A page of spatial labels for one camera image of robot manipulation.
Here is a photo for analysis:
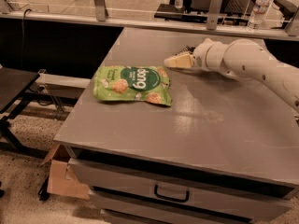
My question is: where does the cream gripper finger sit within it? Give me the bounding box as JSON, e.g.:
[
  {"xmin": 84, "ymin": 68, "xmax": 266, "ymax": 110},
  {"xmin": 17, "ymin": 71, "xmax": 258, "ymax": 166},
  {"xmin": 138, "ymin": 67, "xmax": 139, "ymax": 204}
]
[{"xmin": 164, "ymin": 53, "xmax": 193, "ymax": 68}]

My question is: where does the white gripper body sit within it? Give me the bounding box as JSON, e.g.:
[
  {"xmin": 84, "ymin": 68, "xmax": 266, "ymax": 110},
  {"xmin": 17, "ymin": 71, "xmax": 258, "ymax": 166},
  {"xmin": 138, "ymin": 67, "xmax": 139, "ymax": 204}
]
[{"xmin": 192, "ymin": 38, "xmax": 230, "ymax": 73}]

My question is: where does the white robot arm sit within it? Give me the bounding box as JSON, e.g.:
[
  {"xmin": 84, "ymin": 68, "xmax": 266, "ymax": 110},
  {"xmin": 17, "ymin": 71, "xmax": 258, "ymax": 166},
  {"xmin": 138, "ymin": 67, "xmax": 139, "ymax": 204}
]
[{"xmin": 164, "ymin": 38, "xmax": 299, "ymax": 112}]

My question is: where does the green snack bag flat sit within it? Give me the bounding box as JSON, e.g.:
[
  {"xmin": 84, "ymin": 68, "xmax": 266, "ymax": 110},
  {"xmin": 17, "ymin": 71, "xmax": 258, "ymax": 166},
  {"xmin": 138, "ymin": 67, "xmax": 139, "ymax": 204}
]
[{"xmin": 93, "ymin": 65, "xmax": 172, "ymax": 106}]

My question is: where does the black laptop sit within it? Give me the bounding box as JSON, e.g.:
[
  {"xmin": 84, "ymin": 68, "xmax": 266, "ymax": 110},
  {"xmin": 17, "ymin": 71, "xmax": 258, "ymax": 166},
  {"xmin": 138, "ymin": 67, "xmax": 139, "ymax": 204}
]
[{"xmin": 190, "ymin": 0, "xmax": 256, "ymax": 17}]

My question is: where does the clear water bottle right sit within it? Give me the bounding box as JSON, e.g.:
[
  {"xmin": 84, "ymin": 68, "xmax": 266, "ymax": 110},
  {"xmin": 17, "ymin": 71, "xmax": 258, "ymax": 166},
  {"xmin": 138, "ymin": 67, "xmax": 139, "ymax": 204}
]
[{"xmin": 248, "ymin": 0, "xmax": 272, "ymax": 29}]

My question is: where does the black chair armrest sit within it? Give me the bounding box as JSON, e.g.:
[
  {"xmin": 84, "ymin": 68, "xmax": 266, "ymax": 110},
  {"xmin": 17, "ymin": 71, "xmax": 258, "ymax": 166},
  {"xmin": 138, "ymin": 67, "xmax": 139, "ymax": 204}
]
[{"xmin": 274, "ymin": 0, "xmax": 297, "ymax": 21}]

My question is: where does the grey upper drawer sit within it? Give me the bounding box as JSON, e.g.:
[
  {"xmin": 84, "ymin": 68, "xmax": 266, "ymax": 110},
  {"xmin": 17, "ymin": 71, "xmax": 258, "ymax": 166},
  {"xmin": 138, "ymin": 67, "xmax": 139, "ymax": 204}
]
[{"xmin": 69, "ymin": 159, "xmax": 291, "ymax": 223}]

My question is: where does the grey drawer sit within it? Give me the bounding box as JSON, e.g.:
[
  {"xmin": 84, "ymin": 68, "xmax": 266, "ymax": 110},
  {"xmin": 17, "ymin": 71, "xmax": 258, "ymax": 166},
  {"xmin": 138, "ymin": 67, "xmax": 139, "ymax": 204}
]
[
  {"xmin": 69, "ymin": 159, "xmax": 291, "ymax": 223},
  {"xmin": 88, "ymin": 189, "xmax": 250, "ymax": 224}
]

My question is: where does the black side table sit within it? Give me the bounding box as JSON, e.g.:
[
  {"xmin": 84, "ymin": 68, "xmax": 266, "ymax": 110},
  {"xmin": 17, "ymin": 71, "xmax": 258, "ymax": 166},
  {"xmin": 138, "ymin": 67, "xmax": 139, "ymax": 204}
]
[{"xmin": 0, "ymin": 67, "xmax": 39, "ymax": 153}]

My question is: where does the cardboard box on floor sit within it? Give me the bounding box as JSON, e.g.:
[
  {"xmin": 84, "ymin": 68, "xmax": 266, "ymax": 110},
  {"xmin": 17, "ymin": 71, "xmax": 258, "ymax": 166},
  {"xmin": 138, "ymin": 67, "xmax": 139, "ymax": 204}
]
[{"xmin": 41, "ymin": 144, "xmax": 90, "ymax": 200}]

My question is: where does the grey lower drawer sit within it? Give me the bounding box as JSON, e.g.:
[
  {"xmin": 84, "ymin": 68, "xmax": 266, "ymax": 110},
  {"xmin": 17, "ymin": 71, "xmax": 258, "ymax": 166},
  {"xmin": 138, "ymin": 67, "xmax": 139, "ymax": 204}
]
[{"xmin": 88, "ymin": 189, "xmax": 250, "ymax": 224}]

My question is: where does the grey metal post right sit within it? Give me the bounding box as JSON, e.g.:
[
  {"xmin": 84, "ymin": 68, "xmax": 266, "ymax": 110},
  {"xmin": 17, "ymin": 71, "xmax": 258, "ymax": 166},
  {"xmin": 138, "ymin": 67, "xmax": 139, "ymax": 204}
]
[{"xmin": 206, "ymin": 0, "xmax": 222, "ymax": 31}]

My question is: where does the grey metal post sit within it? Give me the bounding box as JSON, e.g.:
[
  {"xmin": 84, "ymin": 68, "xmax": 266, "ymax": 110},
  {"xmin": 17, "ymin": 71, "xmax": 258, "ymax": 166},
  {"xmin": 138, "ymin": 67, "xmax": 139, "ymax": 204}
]
[
  {"xmin": 206, "ymin": 0, "xmax": 222, "ymax": 31},
  {"xmin": 93, "ymin": 0, "xmax": 108, "ymax": 21}
]

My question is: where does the grey metal post left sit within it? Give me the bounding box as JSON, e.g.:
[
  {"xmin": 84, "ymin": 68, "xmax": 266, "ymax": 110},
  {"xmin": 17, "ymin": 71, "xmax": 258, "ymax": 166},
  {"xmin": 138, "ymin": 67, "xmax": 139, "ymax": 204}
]
[{"xmin": 93, "ymin": 0, "xmax": 108, "ymax": 21}]

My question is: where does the black drawer handle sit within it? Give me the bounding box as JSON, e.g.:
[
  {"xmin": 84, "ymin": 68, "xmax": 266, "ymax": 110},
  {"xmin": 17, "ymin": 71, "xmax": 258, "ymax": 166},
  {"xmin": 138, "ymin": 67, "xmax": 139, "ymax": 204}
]
[{"xmin": 153, "ymin": 184, "xmax": 190, "ymax": 203}]

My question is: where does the black hanging cable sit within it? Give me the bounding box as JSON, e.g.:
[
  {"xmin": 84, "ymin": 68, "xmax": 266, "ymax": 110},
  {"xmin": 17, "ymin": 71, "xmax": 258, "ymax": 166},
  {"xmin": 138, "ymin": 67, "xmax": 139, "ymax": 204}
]
[{"xmin": 20, "ymin": 8, "xmax": 34, "ymax": 70}]

